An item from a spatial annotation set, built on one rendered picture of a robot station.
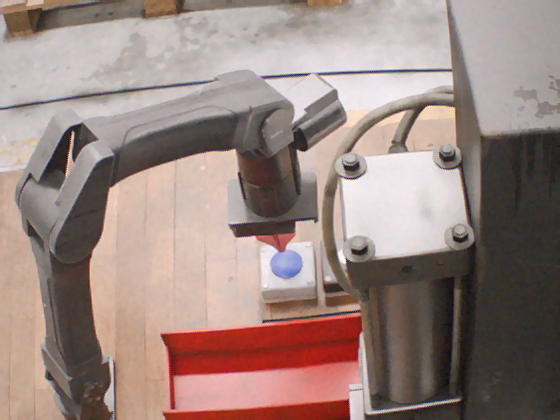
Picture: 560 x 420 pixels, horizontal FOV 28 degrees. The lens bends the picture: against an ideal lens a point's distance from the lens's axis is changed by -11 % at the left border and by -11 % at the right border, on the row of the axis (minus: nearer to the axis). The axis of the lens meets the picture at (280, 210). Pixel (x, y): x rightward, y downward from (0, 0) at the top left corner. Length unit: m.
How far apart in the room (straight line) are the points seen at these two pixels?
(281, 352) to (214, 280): 0.14
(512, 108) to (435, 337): 0.27
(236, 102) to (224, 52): 1.86
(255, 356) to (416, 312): 0.62
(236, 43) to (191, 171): 1.47
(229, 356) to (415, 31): 1.74
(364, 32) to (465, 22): 2.34
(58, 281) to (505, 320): 0.53
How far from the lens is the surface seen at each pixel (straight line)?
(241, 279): 1.54
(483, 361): 0.90
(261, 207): 1.37
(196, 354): 1.49
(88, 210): 1.14
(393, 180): 0.84
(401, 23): 3.11
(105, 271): 1.59
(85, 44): 3.24
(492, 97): 0.70
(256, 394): 1.45
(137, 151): 1.16
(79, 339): 1.29
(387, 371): 0.96
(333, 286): 1.49
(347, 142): 0.88
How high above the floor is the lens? 2.17
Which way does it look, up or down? 53 degrees down
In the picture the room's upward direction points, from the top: 12 degrees counter-clockwise
